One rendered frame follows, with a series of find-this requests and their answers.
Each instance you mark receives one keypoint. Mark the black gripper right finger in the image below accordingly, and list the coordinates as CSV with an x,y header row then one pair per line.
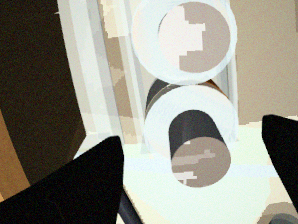
x,y
280,137

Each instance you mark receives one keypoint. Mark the dark grey long bar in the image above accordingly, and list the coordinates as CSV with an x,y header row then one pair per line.
x,y
126,210

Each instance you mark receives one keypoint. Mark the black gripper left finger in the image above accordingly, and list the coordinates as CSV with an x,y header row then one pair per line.
x,y
88,190

